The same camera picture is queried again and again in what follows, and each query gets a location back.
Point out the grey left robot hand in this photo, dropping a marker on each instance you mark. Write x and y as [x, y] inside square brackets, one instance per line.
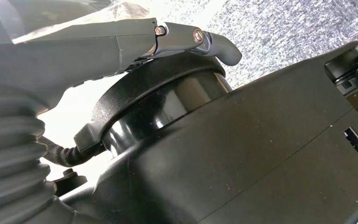
[58, 58]

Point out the small black knob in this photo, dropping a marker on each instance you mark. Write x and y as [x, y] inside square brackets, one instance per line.
[71, 182]

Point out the black robot body housing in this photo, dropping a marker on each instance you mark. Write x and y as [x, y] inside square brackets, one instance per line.
[228, 154]

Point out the black robot actuator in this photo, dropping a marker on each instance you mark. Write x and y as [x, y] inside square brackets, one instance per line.
[352, 68]

